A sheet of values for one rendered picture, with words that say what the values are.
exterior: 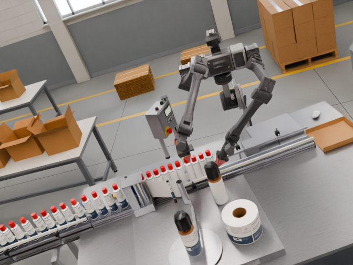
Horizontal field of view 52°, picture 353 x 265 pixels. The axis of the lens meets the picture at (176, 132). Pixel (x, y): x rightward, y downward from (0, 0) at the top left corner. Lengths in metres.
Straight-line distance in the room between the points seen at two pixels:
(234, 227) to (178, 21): 6.04
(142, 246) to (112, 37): 6.03
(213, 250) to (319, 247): 0.55
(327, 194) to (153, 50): 6.02
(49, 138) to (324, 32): 3.94
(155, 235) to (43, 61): 6.56
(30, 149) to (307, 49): 3.96
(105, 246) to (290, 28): 4.07
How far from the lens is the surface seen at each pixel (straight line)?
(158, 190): 2.46
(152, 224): 2.40
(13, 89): 6.27
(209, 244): 2.14
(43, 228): 2.75
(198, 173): 2.51
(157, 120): 2.28
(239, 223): 2.01
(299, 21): 5.55
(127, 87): 6.43
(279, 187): 2.44
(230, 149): 2.40
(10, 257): 2.86
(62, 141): 3.88
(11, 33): 8.49
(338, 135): 2.80
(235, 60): 2.71
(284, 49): 5.60
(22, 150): 4.16
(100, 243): 2.56
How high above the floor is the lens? 2.48
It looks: 30 degrees down
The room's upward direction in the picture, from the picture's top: 20 degrees counter-clockwise
